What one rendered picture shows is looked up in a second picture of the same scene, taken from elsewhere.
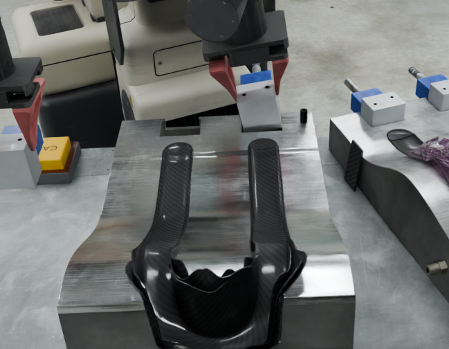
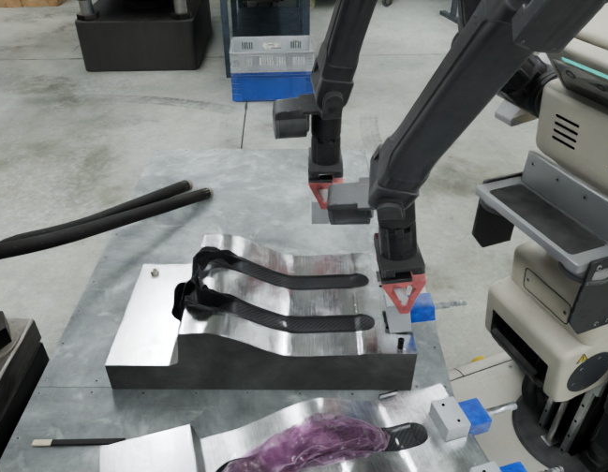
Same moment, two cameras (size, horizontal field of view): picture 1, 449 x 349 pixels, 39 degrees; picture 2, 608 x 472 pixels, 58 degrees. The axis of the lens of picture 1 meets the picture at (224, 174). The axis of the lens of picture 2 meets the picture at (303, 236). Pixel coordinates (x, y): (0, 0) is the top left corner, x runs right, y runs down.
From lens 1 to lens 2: 0.90 m
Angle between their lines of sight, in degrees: 67
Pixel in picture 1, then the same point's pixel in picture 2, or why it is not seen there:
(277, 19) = (411, 264)
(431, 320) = not seen: hidden behind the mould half
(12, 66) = (326, 163)
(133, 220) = (289, 267)
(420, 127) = (431, 453)
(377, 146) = (396, 412)
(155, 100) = (499, 294)
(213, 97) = (530, 337)
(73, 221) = not seen: hidden behind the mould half
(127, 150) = (358, 258)
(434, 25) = not seen: outside the picture
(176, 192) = (318, 285)
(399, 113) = (443, 432)
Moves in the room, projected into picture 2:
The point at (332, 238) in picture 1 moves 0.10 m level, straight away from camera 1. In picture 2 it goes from (231, 333) to (295, 341)
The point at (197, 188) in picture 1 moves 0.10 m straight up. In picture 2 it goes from (319, 292) to (320, 247)
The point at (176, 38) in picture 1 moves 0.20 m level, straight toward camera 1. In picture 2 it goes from (543, 273) to (440, 282)
